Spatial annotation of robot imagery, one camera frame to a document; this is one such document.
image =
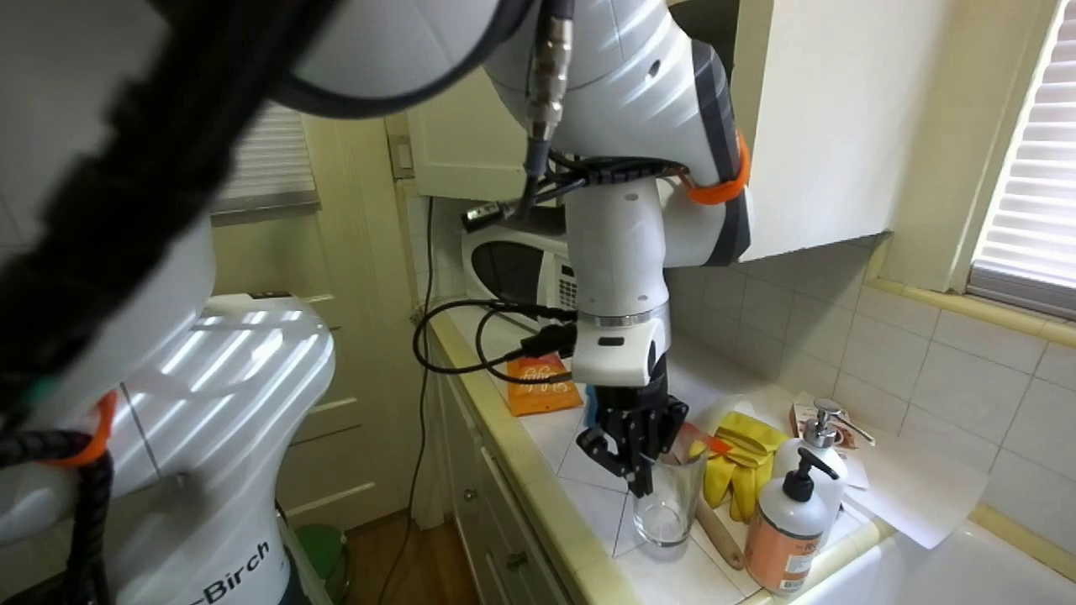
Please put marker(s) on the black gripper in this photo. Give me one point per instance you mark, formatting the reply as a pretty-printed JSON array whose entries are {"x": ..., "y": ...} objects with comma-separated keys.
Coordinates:
[{"x": 626, "y": 410}]

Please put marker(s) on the clear drinking glass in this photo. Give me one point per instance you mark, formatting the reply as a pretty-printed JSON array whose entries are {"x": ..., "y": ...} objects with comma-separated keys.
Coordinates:
[{"x": 663, "y": 523}]

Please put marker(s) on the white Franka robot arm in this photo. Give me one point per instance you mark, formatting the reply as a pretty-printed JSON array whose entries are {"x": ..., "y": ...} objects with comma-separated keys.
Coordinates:
[{"x": 223, "y": 449}]

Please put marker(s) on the yellow rubber gloves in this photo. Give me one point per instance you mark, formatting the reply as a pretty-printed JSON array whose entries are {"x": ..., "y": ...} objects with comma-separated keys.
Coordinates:
[{"x": 748, "y": 459}]

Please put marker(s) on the soap pump bottle orange label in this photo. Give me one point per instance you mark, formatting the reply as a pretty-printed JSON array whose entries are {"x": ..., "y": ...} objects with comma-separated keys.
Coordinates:
[{"x": 786, "y": 533}]

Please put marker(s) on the chrome sink faucet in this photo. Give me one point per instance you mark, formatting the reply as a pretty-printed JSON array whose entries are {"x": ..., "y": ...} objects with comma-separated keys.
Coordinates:
[{"x": 829, "y": 423}]

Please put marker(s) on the cream base cabinet drawers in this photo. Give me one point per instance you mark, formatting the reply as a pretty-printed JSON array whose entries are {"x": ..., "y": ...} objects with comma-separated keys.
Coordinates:
[{"x": 493, "y": 524}]

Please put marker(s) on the white microwave oven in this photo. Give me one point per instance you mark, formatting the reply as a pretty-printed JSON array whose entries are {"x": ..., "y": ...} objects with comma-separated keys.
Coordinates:
[{"x": 515, "y": 271}]

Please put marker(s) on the white panelled door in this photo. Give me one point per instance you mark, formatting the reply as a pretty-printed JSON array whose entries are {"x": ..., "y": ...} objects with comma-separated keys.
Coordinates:
[{"x": 357, "y": 372}]

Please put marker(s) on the white sink basin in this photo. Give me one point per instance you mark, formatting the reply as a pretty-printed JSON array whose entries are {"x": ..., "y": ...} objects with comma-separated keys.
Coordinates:
[{"x": 965, "y": 573}]

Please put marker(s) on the green bin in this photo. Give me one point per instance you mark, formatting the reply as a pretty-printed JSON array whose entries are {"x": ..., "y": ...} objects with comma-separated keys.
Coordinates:
[{"x": 323, "y": 558}]

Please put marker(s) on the white window blind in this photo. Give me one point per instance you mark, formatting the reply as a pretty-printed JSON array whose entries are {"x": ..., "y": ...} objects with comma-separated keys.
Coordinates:
[
  {"x": 1036, "y": 169},
  {"x": 264, "y": 162}
]

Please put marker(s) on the cream wall cabinet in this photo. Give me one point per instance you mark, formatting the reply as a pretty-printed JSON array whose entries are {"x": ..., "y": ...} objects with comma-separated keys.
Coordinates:
[{"x": 829, "y": 110}]

